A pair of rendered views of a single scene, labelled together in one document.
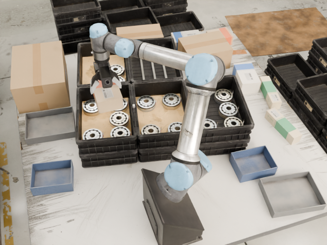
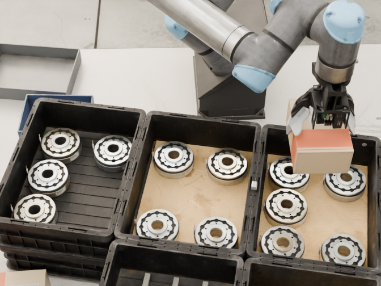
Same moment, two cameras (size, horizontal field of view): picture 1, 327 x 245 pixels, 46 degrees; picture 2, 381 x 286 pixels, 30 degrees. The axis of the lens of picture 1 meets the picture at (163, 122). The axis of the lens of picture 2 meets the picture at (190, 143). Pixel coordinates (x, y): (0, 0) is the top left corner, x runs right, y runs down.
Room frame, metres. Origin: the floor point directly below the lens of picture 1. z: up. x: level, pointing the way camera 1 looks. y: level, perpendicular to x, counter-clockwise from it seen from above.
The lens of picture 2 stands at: (2.42, 0.34, 2.28)
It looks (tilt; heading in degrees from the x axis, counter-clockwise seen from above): 49 degrees down; 198
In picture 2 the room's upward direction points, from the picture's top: straight up
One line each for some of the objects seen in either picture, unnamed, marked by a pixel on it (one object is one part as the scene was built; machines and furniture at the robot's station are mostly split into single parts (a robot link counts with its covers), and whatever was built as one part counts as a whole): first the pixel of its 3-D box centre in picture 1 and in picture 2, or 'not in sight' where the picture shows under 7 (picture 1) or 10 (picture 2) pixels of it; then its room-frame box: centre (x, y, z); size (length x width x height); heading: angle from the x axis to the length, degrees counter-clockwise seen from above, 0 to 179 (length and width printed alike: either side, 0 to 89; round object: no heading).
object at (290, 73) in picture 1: (291, 80); not in sight; (2.41, -1.05, 0.26); 0.40 x 0.30 x 0.23; 19
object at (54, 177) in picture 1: (52, 177); not in sight; (1.08, 0.55, 0.74); 0.20 x 0.15 x 0.07; 100
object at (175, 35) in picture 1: (186, 41); not in sight; (2.24, -0.15, 0.75); 0.20 x 0.12 x 0.09; 104
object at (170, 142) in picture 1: (162, 113); (192, 192); (1.42, 0.01, 0.87); 0.40 x 0.30 x 0.11; 9
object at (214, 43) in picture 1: (204, 53); not in sight; (2.07, -0.26, 0.78); 0.30 x 0.22 x 0.16; 110
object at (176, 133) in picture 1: (162, 107); (192, 179); (1.42, 0.01, 0.92); 0.40 x 0.30 x 0.02; 9
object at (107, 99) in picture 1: (106, 94); (318, 135); (1.33, 0.28, 1.08); 0.16 x 0.12 x 0.07; 20
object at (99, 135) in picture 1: (92, 136); (345, 179); (1.25, 0.36, 0.86); 0.10 x 0.10 x 0.01
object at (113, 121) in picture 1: (118, 118); (286, 205); (1.38, 0.24, 0.86); 0.10 x 0.10 x 0.01
